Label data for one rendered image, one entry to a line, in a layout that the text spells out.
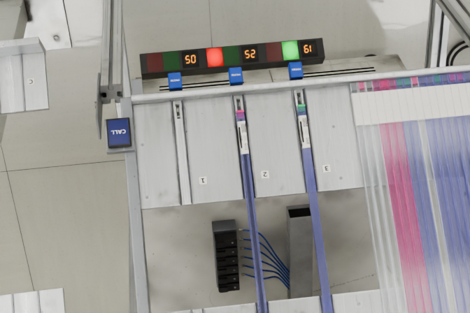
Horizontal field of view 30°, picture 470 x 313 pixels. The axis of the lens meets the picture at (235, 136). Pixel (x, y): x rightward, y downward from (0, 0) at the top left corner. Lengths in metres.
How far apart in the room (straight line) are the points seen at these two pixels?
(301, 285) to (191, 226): 0.28
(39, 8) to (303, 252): 0.92
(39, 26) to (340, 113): 0.98
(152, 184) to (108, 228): 1.13
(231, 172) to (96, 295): 1.36
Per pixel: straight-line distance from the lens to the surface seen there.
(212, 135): 1.56
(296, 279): 1.94
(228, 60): 1.61
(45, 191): 2.59
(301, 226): 1.85
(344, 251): 1.98
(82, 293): 2.83
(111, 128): 1.52
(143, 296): 1.50
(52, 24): 2.30
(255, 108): 1.58
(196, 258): 1.93
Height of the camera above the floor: 2.08
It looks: 57 degrees down
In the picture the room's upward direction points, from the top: 169 degrees clockwise
